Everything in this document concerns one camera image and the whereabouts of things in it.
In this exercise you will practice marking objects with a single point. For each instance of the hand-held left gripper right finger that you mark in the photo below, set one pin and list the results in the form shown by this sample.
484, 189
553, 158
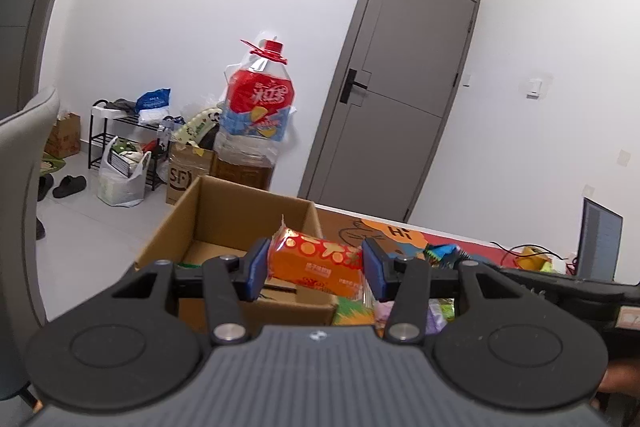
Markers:
373, 274

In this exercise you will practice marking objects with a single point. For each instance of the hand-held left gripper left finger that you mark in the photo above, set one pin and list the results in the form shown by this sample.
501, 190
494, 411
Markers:
258, 269

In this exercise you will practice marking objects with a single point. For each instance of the person's right forearm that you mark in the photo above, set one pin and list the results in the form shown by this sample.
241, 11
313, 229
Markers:
622, 374

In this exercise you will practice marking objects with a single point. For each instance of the pink snack packet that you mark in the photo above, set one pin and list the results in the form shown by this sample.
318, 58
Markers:
386, 314

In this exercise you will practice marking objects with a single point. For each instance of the green orange snack packet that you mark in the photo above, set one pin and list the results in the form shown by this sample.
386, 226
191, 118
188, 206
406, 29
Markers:
352, 312

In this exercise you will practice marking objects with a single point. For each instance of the colourful cartoon table mat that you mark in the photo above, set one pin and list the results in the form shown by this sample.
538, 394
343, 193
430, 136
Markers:
400, 234

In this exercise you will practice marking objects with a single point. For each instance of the printed cardboard box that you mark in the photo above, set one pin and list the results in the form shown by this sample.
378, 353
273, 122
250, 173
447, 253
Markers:
187, 177

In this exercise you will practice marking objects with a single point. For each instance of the white plastic bag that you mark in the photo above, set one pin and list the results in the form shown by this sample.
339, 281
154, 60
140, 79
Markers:
120, 187

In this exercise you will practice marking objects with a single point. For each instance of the large red-label tea bottle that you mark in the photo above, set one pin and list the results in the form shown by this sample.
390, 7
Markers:
257, 107

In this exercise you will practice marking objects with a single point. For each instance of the grey room door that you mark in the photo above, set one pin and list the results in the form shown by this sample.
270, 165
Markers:
395, 97

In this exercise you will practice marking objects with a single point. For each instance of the blue plastic bag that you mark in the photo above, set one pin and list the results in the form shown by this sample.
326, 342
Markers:
154, 106

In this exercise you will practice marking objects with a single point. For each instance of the black shoe rack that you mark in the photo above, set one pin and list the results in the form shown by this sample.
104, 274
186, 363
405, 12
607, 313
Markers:
100, 142

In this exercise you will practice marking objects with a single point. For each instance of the black slipper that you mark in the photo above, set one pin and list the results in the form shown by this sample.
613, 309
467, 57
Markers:
70, 186
45, 187

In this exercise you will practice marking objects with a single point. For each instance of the dark clothing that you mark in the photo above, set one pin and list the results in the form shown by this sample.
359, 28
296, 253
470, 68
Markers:
120, 105

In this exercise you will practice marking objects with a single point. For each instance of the green floor mat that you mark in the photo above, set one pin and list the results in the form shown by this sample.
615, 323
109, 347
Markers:
50, 165

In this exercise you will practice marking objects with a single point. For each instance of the small brown carton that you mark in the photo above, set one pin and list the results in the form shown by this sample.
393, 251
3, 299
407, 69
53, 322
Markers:
64, 137

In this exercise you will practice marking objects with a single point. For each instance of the grey open door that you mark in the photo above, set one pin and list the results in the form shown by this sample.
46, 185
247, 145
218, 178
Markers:
35, 7

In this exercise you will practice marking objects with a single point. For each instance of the white wall outlet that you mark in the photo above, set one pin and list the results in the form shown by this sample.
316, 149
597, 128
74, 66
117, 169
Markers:
621, 157

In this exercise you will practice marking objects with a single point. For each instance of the white wall switch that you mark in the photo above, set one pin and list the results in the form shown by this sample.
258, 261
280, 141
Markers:
535, 87

